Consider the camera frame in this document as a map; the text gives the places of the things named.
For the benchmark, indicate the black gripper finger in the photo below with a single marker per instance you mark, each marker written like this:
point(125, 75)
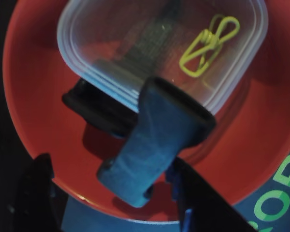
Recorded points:
point(203, 205)
point(31, 198)

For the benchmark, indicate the red bowl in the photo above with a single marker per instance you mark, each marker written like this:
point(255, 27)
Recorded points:
point(38, 108)

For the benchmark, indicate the clear plastic container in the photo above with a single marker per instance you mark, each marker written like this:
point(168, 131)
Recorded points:
point(99, 48)

